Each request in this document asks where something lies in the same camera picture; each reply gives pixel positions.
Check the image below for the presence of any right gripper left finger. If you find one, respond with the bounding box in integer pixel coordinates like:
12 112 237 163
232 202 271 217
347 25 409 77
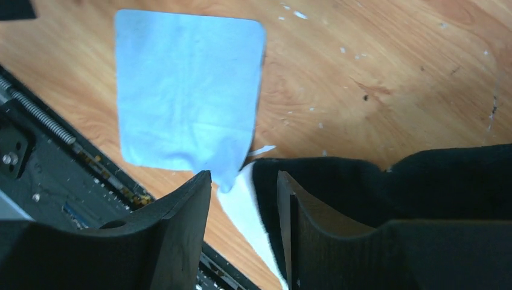
1 170 212 289

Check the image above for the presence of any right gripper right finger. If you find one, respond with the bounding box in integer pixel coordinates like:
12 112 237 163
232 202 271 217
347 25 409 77
277 172 511 289

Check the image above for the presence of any light blue lens cloth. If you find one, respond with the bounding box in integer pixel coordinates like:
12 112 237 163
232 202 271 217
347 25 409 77
114 9 266 192

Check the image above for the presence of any black white checkered blanket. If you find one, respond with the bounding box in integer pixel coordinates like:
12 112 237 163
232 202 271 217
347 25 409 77
216 144 512 290

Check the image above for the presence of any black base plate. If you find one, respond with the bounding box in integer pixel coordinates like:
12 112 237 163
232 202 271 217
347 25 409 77
1 69 255 289

